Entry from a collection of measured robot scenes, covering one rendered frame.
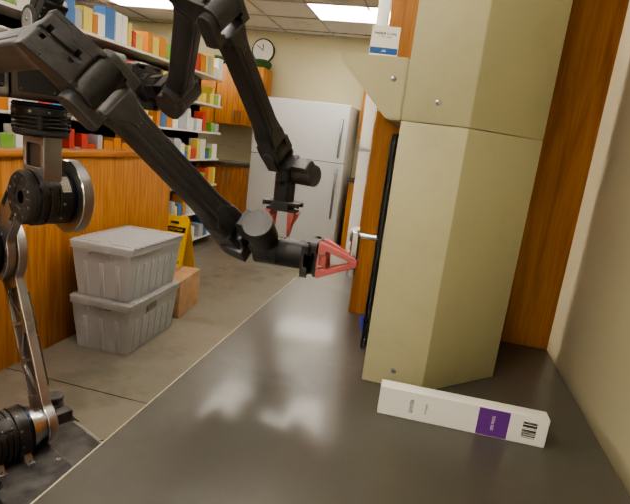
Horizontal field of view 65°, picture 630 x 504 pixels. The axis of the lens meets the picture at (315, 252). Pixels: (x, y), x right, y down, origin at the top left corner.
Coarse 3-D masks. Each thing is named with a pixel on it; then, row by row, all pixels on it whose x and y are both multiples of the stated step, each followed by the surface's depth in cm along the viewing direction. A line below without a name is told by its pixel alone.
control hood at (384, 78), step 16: (352, 64) 83; (368, 64) 82; (384, 64) 82; (400, 64) 81; (368, 80) 83; (384, 80) 82; (400, 80) 82; (384, 96) 83; (400, 96) 82; (384, 112) 83; (400, 112) 83
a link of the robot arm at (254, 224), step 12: (252, 216) 91; (264, 216) 91; (240, 228) 92; (252, 228) 90; (264, 228) 89; (240, 240) 95; (252, 240) 90; (264, 240) 90; (276, 240) 93; (228, 252) 100; (240, 252) 97
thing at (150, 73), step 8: (136, 64) 135; (144, 64) 137; (136, 72) 136; (144, 72) 137; (152, 72) 136; (160, 72) 142; (144, 80) 135; (152, 80) 134; (136, 88) 136; (144, 88) 135; (152, 88) 134; (136, 96) 137; (144, 96) 136; (152, 96) 135; (144, 104) 140; (152, 104) 142
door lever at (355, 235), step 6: (354, 234) 93; (360, 234) 93; (366, 234) 93; (372, 234) 92; (354, 240) 93; (354, 246) 93; (354, 252) 93; (354, 258) 94; (348, 270) 94; (354, 270) 94; (348, 276) 95
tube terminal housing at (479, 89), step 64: (448, 0) 78; (512, 0) 79; (448, 64) 80; (512, 64) 82; (448, 128) 81; (512, 128) 86; (448, 192) 83; (512, 192) 90; (384, 256) 88; (448, 256) 86; (512, 256) 95; (384, 320) 90; (448, 320) 90; (448, 384) 94
